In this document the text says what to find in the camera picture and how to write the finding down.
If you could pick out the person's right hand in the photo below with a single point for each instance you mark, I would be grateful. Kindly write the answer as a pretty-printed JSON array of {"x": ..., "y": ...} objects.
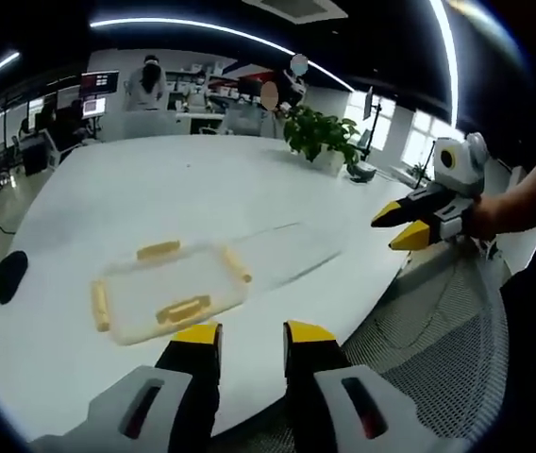
[{"x": 482, "y": 217}]

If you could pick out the white mesh chair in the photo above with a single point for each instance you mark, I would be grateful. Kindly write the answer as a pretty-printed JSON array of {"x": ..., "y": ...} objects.
[{"x": 438, "y": 340}]

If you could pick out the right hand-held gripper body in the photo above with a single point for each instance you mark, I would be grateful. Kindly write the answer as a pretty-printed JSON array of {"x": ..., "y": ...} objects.
[{"x": 461, "y": 170}]

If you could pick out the long ceiling light strip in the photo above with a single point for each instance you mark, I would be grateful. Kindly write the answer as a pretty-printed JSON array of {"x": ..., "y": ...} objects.
[{"x": 211, "y": 30}]

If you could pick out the small grey white device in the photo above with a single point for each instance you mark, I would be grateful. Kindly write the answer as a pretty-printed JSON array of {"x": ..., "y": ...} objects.
[{"x": 361, "y": 172}]

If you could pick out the black tripod stand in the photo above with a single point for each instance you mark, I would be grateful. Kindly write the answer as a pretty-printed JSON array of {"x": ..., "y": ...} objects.
[{"x": 372, "y": 122}]

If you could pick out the red screen monitor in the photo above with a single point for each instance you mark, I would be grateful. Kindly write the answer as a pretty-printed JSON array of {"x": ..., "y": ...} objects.
[{"x": 100, "y": 82}]

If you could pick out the short ceiling light strip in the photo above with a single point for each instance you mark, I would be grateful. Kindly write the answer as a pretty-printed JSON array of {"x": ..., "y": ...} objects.
[{"x": 4, "y": 62}]

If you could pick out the curved ceiling light strip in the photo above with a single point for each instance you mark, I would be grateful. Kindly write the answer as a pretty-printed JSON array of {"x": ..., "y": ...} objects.
[{"x": 449, "y": 61}]

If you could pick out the green potted plant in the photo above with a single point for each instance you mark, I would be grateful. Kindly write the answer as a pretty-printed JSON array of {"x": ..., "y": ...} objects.
[{"x": 320, "y": 132}]

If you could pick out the black round stand base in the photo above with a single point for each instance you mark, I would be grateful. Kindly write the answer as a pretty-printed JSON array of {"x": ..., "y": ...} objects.
[{"x": 11, "y": 276}]

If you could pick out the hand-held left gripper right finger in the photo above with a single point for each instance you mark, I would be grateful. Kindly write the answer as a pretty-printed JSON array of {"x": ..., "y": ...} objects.
[{"x": 329, "y": 396}]

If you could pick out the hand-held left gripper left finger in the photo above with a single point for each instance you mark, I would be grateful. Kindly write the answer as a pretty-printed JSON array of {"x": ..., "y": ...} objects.
[{"x": 155, "y": 401}]

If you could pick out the clear container lid, yellow clips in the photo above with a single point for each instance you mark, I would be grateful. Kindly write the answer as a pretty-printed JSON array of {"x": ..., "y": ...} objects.
[{"x": 173, "y": 292}]

